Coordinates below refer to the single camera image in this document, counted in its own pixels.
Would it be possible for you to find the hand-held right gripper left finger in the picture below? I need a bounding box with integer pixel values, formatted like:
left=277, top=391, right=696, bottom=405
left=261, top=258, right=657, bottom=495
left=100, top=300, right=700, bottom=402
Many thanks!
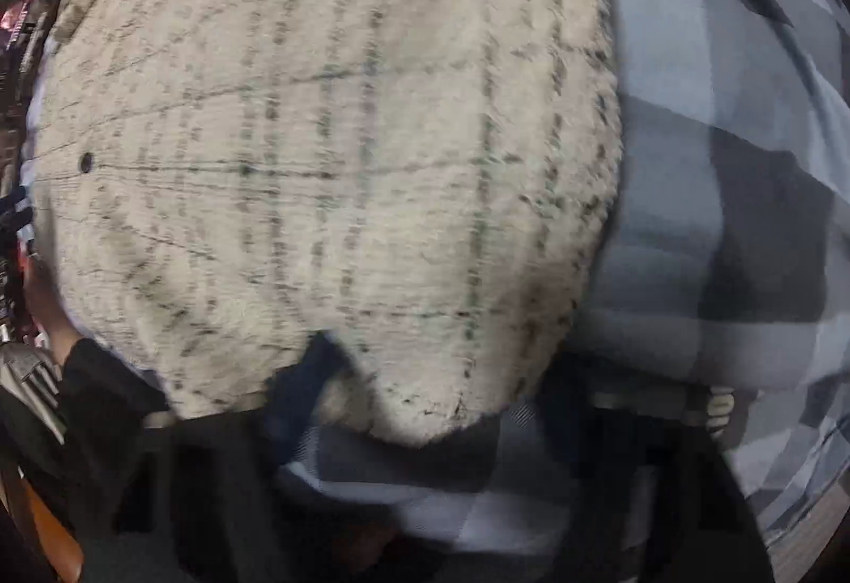
left=113, top=334, right=353, bottom=583

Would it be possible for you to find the person's left forearm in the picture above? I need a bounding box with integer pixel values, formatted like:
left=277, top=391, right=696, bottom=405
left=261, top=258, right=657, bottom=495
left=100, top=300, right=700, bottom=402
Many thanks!
left=23, top=254, right=174, bottom=431

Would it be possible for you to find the cream plaid jacket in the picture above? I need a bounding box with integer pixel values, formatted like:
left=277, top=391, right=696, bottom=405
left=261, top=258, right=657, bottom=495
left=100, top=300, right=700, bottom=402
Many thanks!
left=30, top=0, right=625, bottom=447

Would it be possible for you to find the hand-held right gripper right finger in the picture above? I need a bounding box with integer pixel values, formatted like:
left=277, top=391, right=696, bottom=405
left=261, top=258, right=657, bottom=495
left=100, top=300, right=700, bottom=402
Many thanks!
left=531, top=350, right=778, bottom=583

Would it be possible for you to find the blue checked bed sheet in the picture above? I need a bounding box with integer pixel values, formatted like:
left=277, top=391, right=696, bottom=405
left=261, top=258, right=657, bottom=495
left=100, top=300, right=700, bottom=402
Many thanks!
left=272, top=0, right=850, bottom=551

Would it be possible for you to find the dark striped clothing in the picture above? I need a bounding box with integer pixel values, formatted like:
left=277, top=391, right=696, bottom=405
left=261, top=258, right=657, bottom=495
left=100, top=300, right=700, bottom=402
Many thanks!
left=0, top=340, right=67, bottom=444

